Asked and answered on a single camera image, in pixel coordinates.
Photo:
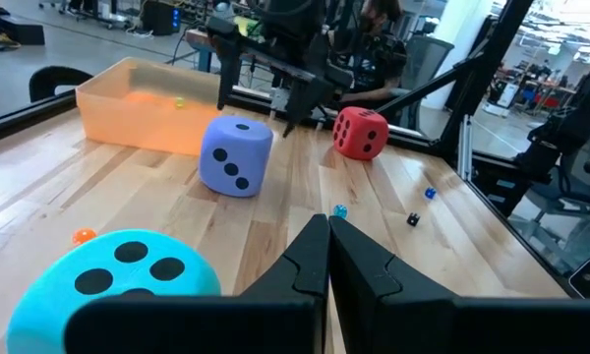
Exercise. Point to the black aluminium table frame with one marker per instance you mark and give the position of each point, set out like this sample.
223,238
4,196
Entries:
29,117

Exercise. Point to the person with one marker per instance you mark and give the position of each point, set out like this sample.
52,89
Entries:
378,64

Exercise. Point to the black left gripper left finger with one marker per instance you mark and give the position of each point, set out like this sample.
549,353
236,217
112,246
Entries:
275,319

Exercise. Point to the small orange translucent die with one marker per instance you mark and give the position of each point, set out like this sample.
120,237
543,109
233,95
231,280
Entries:
83,237

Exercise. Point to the large teal foam die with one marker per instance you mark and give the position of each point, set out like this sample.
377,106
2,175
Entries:
44,314

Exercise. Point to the black chair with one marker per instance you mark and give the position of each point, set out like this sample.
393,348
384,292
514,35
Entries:
54,76

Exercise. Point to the small cyan translucent die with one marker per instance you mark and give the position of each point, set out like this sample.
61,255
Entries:
340,211

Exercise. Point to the small blue die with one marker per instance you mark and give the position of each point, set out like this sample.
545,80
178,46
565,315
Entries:
430,193

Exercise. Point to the grey office chair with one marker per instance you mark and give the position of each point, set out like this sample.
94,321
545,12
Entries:
425,59

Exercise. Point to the black square with white dots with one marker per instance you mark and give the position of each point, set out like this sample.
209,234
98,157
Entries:
576,280

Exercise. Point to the large red foam die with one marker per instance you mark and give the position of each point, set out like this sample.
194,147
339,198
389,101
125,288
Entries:
356,147

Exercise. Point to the orange translucent plastic bin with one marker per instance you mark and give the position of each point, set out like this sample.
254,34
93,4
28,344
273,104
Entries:
128,128

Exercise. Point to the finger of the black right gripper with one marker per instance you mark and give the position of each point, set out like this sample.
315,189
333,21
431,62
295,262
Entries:
305,100
227,69

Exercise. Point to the black computer tower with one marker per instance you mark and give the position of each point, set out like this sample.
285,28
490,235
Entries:
157,17

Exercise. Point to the small black die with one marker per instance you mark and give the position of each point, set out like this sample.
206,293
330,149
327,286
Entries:
413,219

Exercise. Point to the black floor case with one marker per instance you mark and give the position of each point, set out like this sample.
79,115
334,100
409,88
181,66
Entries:
24,34

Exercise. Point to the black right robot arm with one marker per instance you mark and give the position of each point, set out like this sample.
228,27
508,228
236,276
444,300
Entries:
541,150

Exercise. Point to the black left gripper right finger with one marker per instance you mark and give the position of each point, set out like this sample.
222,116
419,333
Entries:
398,319

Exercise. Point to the large purple foam die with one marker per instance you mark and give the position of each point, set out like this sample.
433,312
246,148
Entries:
255,157

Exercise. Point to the small green translucent die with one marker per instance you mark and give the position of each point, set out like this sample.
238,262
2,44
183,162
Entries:
179,102

